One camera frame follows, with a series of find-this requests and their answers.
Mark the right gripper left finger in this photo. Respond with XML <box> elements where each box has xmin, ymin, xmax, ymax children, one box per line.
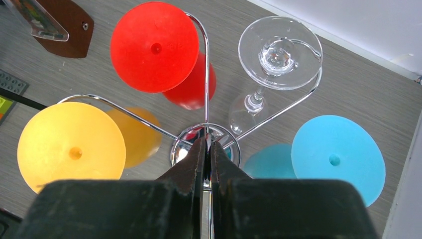
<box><xmin>16</xmin><ymin>138</ymin><xmax>206</xmax><ymax>239</ymax></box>

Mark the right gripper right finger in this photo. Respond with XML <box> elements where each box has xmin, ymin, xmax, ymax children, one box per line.
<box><xmin>210</xmin><ymin>142</ymin><xmax>378</xmax><ymax>239</ymax></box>

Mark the chrome wine glass rack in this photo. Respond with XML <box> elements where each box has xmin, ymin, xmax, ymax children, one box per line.
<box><xmin>57</xmin><ymin>12</ymin><xmax>323</xmax><ymax>239</ymax></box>

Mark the yellow wine glass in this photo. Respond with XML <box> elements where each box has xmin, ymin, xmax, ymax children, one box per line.
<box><xmin>17</xmin><ymin>102</ymin><xmax>162</xmax><ymax>193</ymax></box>

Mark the blue wine glass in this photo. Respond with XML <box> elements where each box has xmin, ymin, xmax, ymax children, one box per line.
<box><xmin>242</xmin><ymin>115</ymin><xmax>386</xmax><ymax>207</ymax></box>

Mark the red wine glass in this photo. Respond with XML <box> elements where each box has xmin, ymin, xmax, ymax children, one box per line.
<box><xmin>110</xmin><ymin>1</ymin><xmax>216</xmax><ymax>110</ymax></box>

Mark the clear wine glass back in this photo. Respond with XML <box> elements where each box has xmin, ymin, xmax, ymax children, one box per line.
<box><xmin>229</xmin><ymin>16</ymin><xmax>323</xmax><ymax>135</ymax></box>

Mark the grey lego baseplate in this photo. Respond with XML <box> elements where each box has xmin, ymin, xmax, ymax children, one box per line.
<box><xmin>0</xmin><ymin>69</ymin><xmax>30</xmax><ymax>124</ymax></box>

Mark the brown wooden metronome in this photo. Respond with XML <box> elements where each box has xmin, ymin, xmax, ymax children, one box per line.
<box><xmin>1</xmin><ymin>0</ymin><xmax>95</xmax><ymax>58</ymax></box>

